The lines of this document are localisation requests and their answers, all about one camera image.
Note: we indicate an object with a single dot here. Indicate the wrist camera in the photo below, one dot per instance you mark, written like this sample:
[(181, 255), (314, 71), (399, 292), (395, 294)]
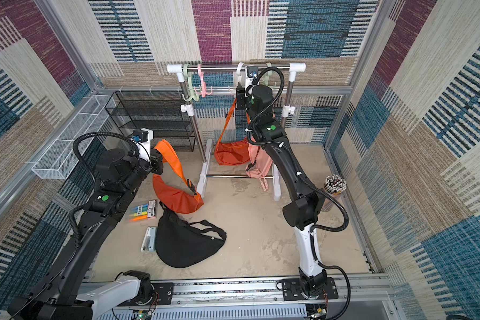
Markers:
[(143, 138), (251, 72)]

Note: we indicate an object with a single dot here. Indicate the right green hook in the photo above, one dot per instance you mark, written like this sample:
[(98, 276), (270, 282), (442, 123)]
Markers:
[(265, 79)]

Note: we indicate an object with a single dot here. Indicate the orange waist bag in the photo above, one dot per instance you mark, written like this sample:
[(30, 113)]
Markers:
[(173, 189), (228, 150)]

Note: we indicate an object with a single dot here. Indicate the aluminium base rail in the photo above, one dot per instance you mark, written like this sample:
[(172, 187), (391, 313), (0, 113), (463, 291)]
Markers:
[(362, 296)]

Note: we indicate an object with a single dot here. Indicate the black waist bag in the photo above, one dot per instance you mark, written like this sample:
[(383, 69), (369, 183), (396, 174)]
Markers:
[(181, 244)]

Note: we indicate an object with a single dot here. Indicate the white hook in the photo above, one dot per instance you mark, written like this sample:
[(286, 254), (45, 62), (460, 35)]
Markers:
[(240, 74)]

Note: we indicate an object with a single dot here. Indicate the pink waist bag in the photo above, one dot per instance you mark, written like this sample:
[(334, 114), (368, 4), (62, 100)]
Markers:
[(259, 165)]

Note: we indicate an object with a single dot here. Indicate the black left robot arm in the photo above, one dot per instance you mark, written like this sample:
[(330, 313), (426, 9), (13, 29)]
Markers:
[(120, 175)]

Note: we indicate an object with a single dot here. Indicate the pack of highlighter markers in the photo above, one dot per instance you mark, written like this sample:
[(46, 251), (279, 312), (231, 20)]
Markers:
[(145, 211)]

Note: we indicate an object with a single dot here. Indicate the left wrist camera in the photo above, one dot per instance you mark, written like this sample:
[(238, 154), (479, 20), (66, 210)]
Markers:
[(143, 138)]

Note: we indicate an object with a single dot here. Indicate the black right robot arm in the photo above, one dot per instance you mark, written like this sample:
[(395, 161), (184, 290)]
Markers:
[(258, 96)]

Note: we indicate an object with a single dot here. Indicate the left green hook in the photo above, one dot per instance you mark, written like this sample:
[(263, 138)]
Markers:
[(192, 94)]

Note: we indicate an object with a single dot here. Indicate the black mesh shelf rack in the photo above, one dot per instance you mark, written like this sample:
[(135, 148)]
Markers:
[(158, 111)]

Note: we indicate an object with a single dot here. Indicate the cup of coloured pencils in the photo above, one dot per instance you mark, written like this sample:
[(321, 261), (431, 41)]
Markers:
[(334, 185)]

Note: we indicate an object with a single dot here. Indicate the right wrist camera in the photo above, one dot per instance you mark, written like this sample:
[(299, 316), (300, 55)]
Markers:
[(251, 72)]

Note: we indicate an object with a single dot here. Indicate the pink hook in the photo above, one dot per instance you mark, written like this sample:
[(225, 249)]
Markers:
[(204, 92)]

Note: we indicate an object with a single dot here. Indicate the white wire wall basket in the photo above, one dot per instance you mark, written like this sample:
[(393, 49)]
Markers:
[(58, 161)]

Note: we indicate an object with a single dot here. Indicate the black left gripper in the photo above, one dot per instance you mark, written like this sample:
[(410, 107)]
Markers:
[(155, 161)]

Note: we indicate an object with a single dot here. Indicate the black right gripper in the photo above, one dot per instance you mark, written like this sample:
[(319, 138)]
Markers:
[(240, 96)]

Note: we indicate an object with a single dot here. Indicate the green hook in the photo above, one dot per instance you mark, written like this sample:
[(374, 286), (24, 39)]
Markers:
[(192, 94), (265, 79)]

